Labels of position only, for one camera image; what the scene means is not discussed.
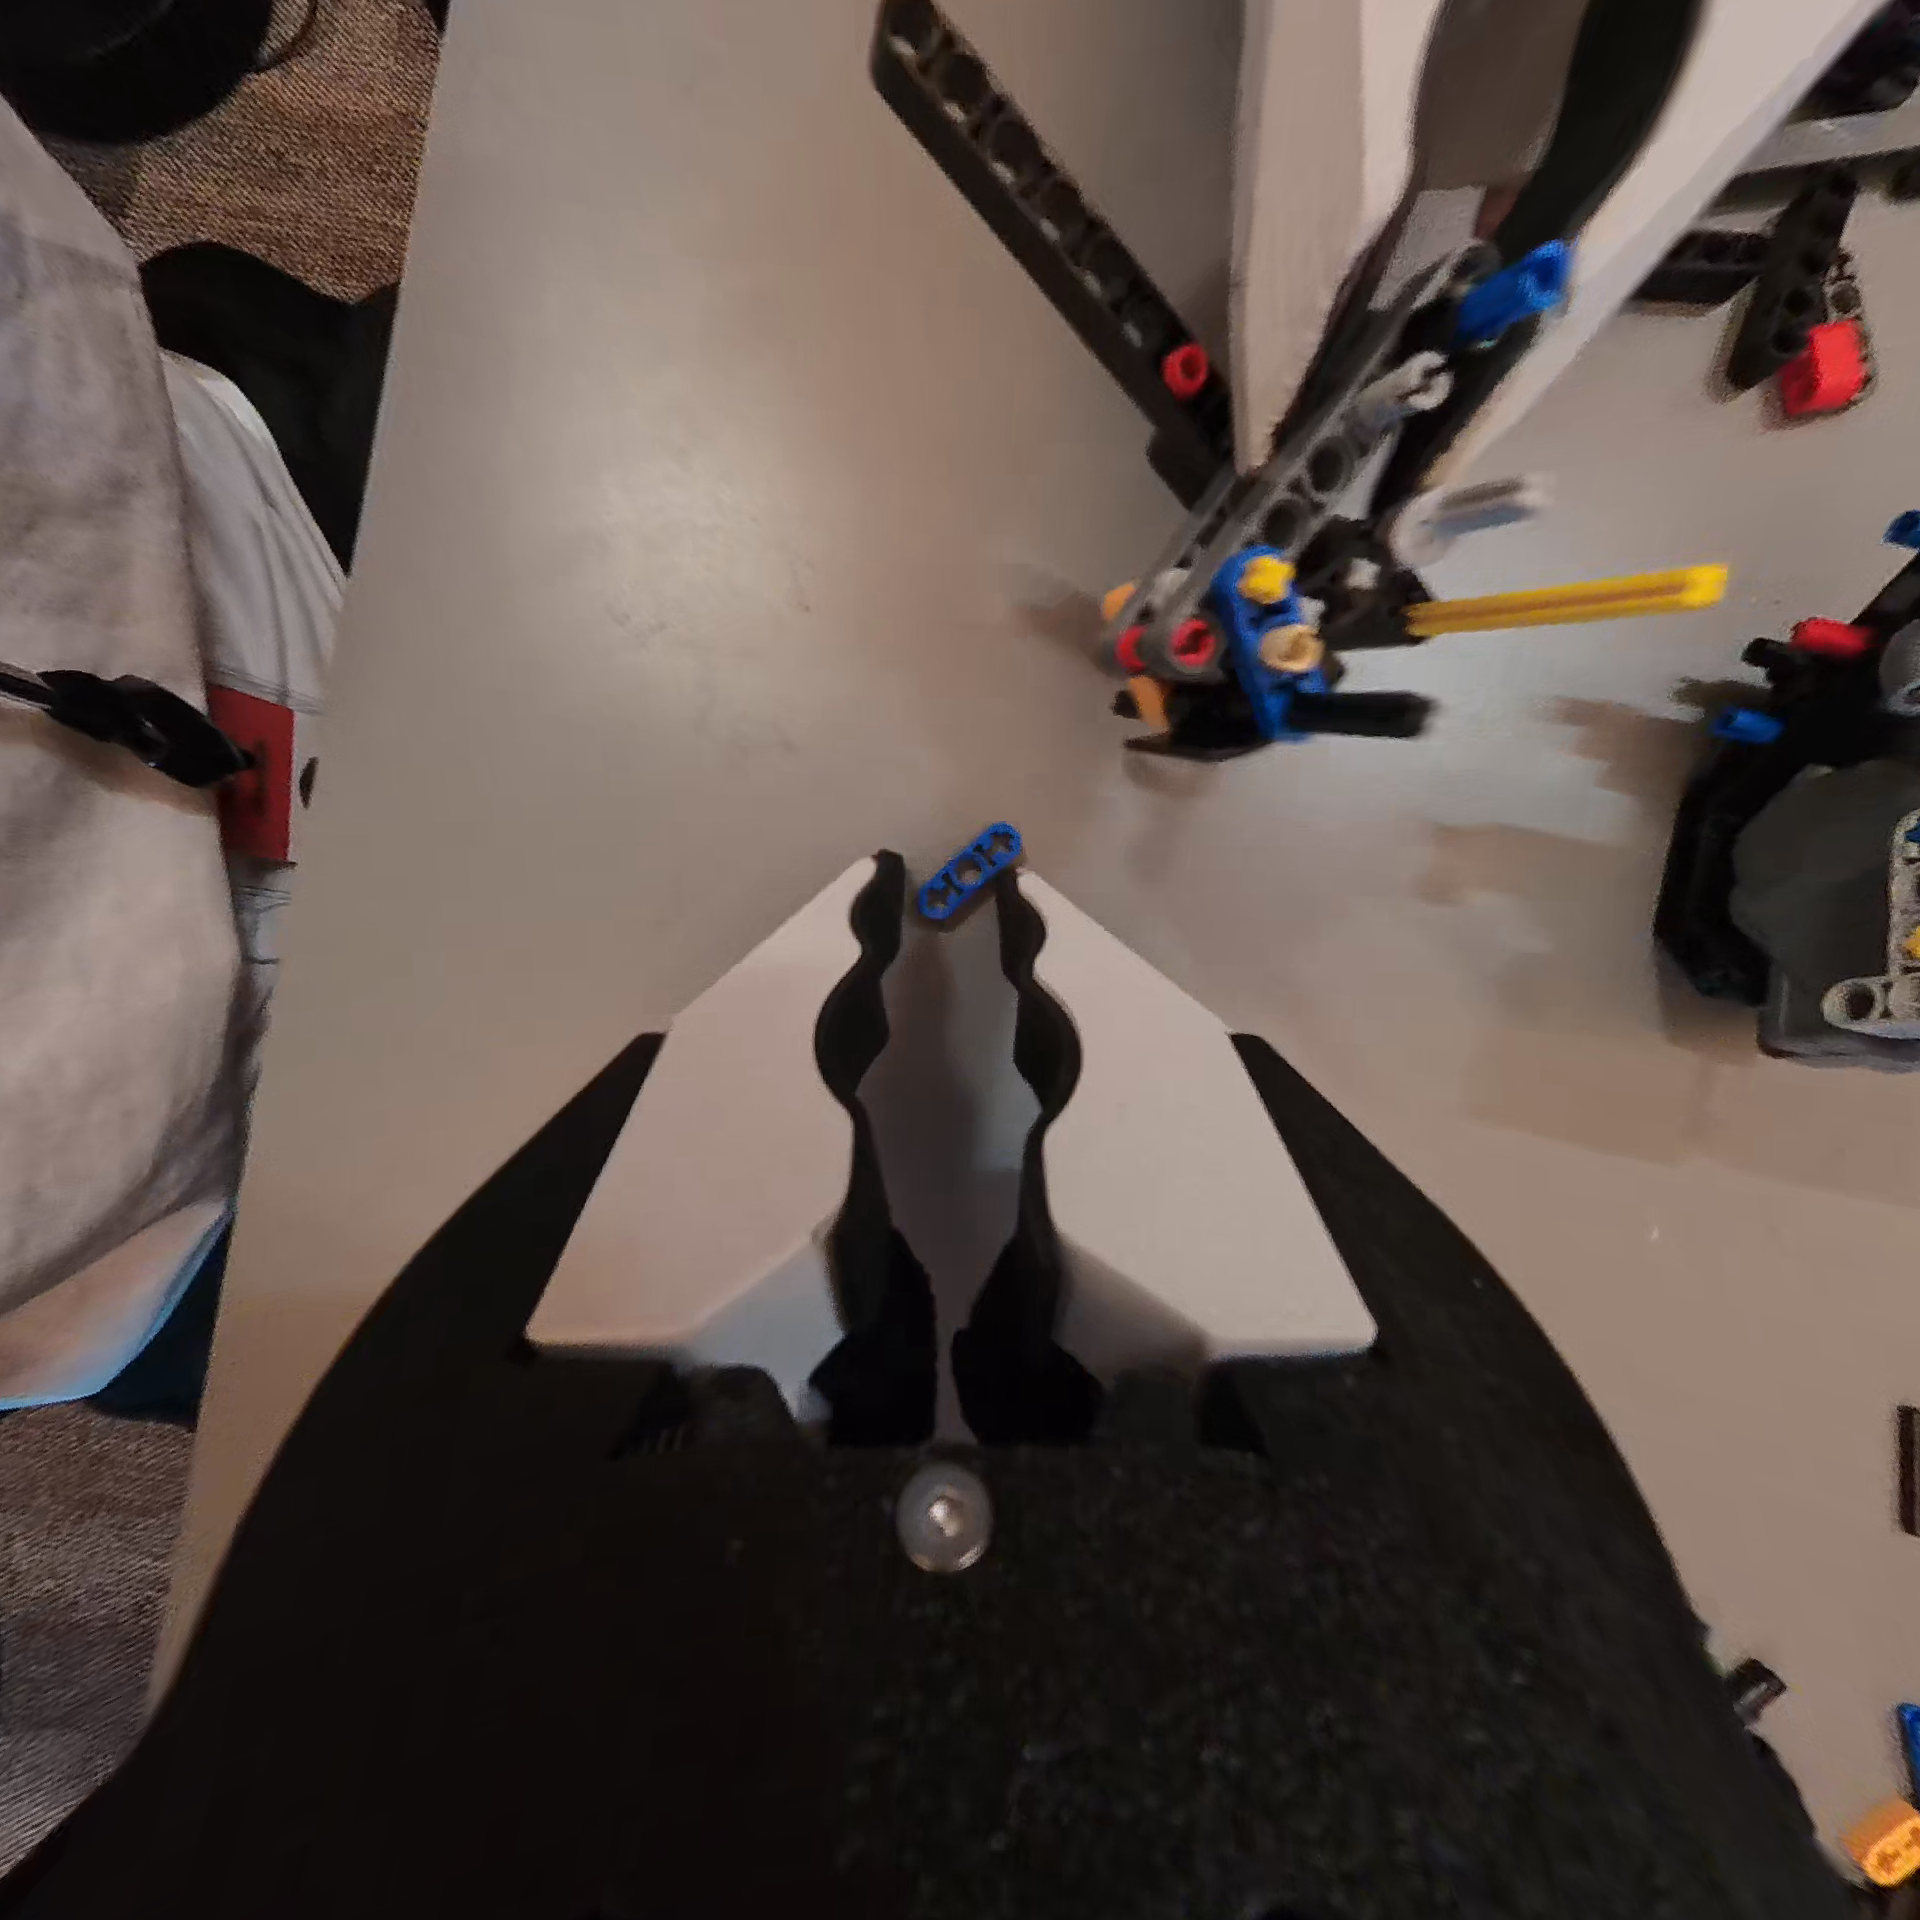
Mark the pile of loose lego pieces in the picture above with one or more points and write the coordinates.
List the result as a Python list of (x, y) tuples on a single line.
[(1792, 285)]

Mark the cluster of small lego pins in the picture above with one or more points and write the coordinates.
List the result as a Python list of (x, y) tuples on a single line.
[(1883, 1842)]

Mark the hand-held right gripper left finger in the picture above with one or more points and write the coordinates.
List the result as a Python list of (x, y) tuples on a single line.
[(690, 1201)]

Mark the small blue lego beam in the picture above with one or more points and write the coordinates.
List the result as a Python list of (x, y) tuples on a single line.
[(971, 871)]

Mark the black yellow lego assembly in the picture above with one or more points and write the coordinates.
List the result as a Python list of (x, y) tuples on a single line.
[(1274, 660)]

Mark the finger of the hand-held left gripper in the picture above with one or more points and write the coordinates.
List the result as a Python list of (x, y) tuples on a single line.
[(1694, 164), (1320, 181)]

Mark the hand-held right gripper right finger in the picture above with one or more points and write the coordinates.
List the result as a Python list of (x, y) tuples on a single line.
[(1200, 1201)]

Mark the grey black lego chassis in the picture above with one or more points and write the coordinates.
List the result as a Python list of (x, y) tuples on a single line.
[(1800, 901)]

